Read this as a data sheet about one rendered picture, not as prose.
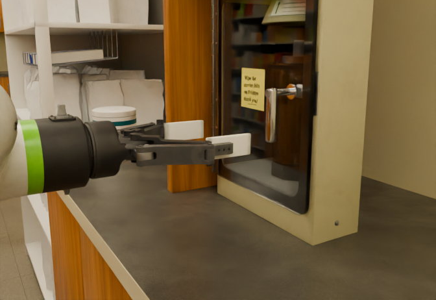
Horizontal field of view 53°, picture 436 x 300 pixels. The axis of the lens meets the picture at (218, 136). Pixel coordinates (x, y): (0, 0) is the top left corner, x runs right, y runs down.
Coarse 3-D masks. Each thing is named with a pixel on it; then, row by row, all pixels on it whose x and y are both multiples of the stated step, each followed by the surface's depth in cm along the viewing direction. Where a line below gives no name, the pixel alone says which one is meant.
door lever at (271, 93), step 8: (272, 88) 70; (288, 88) 72; (296, 88) 71; (272, 96) 70; (288, 96) 73; (272, 104) 70; (272, 112) 70; (272, 120) 70; (272, 128) 71; (272, 136) 71
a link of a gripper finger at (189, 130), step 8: (200, 120) 72; (168, 128) 69; (176, 128) 70; (184, 128) 71; (192, 128) 72; (200, 128) 72; (168, 136) 69; (176, 136) 70; (184, 136) 71; (192, 136) 72; (200, 136) 73
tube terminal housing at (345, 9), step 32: (320, 0) 67; (352, 0) 69; (320, 32) 67; (352, 32) 70; (320, 64) 68; (352, 64) 71; (320, 96) 69; (352, 96) 73; (320, 128) 70; (352, 128) 74; (320, 160) 71; (352, 160) 75; (224, 192) 98; (320, 192) 73; (352, 192) 77; (288, 224) 79; (320, 224) 74; (352, 224) 78
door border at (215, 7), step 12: (216, 0) 90; (216, 12) 91; (216, 24) 91; (216, 36) 92; (216, 48) 92; (216, 60) 93; (216, 72) 93; (216, 84) 94; (216, 96) 94; (216, 108) 95; (216, 120) 95; (216, 132) 96; (312, 132) 70; (216, 168) 98
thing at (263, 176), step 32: (224, 0) 88; (256, 0) 78; (288, 0) 71; (224, 32) 89; (256, 32) 79; (288, 32) 72; (224, 64) 90; (256, 64) 80; (288, 64) 73; (224, 96) 91; (224, 128) 93; (256, 128) 82; (288, 128) 74; (224, 160) 94; (256, 160) 84; (288, 160) 75; (256, 192) 85; (288, 192) 76
